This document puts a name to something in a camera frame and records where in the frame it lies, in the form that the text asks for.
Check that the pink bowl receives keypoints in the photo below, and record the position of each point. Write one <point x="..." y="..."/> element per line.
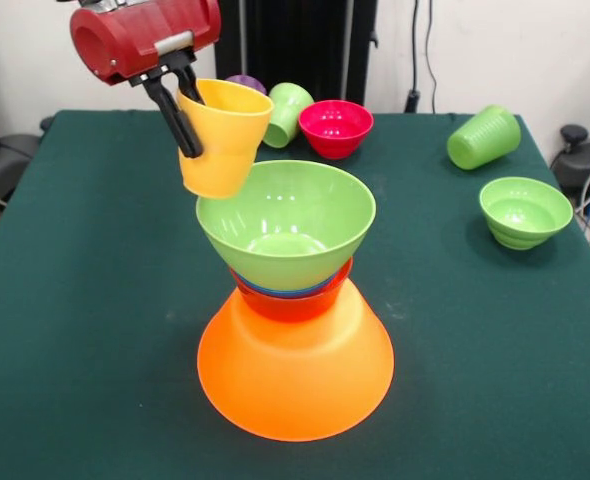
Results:
<point x="335" y="130"/>

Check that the yellow ribbed cup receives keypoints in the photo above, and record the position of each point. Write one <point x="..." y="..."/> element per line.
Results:
<point x="225" y="145"/>

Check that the large orange bowl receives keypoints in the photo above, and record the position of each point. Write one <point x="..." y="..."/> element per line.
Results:
<point x="295" y="380"/>

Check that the red bowl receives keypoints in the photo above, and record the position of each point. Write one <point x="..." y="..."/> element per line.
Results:
<point x="290" y="307"/>

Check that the dark green tablecloth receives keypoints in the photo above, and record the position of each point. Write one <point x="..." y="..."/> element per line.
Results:
<point x="475" y="350"/>

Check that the green ribbed cup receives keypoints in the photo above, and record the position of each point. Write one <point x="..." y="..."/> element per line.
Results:
<point x="287" y="115"/>

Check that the large green bowl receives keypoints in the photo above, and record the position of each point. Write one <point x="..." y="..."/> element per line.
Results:
<point x="295" y="210"/>

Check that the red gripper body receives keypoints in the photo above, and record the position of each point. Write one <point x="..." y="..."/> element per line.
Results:
<point x="135" y="40"/>

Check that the green smooth cup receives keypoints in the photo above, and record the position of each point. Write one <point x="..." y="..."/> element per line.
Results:
<point x="485" y="135"/>

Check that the blue ribbed bowl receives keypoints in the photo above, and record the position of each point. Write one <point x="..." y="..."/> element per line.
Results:
<point x="285" y="294"/>

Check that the black chair base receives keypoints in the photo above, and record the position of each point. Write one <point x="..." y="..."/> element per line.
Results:
<point x="10" y="155"/>
<point x="582" y="160"/>

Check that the small green ribbed bowl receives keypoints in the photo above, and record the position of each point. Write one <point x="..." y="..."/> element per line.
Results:
<point x="525" y="210"/>

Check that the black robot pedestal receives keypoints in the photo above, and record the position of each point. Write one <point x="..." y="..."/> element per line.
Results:
<point x="295" y="50"/>

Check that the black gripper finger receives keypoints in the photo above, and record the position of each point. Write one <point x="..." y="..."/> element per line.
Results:
<point x="190" y="82"/>
<point x="175" y="120"/>

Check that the purple cup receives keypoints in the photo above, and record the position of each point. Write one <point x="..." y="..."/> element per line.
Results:
<point x="247" y="82"/>

